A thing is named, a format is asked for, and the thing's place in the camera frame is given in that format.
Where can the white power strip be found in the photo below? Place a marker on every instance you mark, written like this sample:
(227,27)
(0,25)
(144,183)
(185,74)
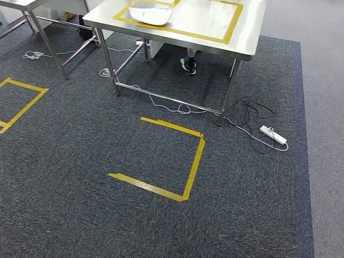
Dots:
(33,55)
(272,134)

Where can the steel workbench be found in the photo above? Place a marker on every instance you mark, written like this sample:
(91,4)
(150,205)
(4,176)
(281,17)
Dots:
(241,32)

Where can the steel side table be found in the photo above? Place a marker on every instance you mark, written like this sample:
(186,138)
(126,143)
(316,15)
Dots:
(16,3)

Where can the person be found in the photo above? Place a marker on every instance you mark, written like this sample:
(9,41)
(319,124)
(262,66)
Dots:
(189,66)

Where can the white curved plastic panel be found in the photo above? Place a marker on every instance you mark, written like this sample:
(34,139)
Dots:
(152,16)

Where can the black bag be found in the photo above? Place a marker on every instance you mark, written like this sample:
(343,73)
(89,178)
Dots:
(85,32)

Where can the small yellow tape rectangle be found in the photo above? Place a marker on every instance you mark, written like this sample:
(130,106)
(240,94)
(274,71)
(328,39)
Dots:
(121,14)

